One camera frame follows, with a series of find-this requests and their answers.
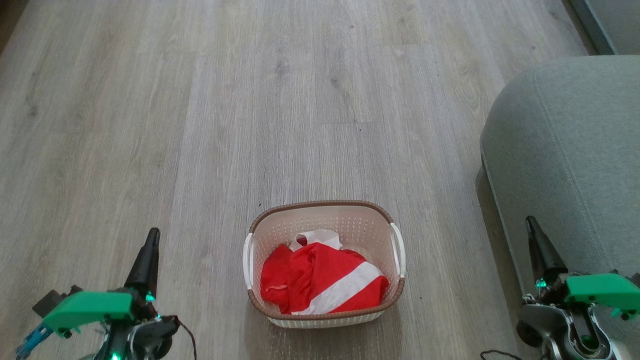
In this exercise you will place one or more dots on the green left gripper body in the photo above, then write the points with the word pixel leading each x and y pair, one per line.
pixel 90 307

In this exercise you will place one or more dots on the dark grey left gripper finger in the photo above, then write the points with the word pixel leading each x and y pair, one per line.
pixel 145 265

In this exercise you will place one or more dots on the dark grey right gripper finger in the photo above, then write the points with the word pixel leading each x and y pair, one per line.
pixel 542 255

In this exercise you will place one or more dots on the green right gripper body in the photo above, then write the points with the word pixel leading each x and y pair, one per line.
pixel 602 290

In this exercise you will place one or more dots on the pale green white cloth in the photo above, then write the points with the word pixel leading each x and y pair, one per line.
pixel 315 238

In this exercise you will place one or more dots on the red and white garment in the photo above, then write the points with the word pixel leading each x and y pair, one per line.
pixel 345 280

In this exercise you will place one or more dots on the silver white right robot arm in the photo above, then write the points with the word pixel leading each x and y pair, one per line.
pixel 565 330

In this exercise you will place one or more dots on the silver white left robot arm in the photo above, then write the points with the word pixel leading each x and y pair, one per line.
pixel 145 337

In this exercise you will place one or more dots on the grey-green fabric sofa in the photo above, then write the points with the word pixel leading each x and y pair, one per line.
pixel 565 150

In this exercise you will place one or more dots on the white plastic laundry basket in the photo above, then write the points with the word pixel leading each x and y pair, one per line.
pixel 325 220

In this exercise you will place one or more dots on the grey upholstered furniture piece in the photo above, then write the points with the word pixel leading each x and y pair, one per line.
pixel 612 22

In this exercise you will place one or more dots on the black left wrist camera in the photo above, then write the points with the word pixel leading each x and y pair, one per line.
pixel 50 300

